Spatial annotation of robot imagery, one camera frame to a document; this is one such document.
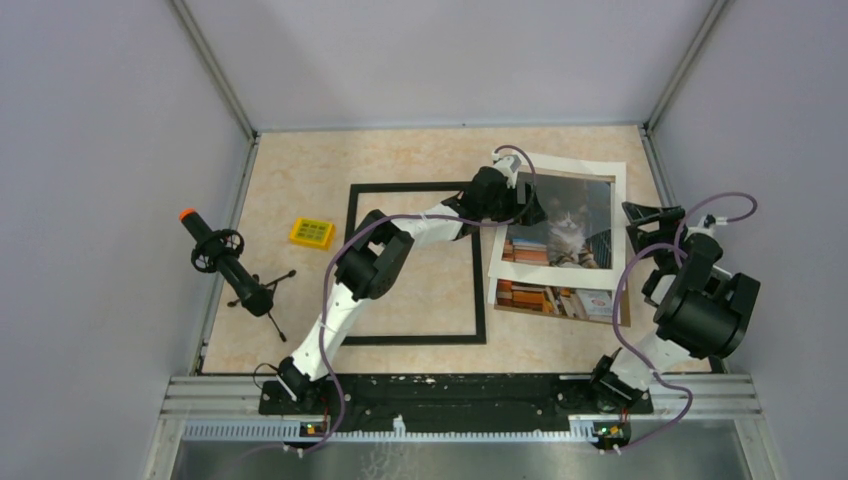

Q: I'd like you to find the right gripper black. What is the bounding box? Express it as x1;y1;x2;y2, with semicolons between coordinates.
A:
621;202;686;272

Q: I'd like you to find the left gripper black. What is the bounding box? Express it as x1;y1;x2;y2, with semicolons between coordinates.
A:
479;182;546;228

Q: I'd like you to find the cat photo print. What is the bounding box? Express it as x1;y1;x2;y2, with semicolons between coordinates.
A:
501;174;614;270

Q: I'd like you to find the white photo mat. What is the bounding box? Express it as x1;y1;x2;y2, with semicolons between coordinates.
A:
489;153;626;290

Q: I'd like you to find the black picture frame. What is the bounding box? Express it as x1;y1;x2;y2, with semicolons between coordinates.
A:
343;181;487;346

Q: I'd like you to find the brown frame backing board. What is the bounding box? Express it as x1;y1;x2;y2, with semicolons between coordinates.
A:
487;279;613;324

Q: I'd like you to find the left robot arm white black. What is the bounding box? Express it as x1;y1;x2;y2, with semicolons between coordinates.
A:
277;162;545;414

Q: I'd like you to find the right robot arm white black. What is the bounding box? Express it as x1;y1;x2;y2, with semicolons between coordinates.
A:
586;202;761;413

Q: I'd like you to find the yellow small tray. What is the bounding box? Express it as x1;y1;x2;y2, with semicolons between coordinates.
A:
289;217;336;250

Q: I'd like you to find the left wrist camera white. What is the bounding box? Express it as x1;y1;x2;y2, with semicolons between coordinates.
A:
491;152;522;189

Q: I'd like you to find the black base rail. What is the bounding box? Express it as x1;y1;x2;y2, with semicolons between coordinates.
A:
258;373;654;435

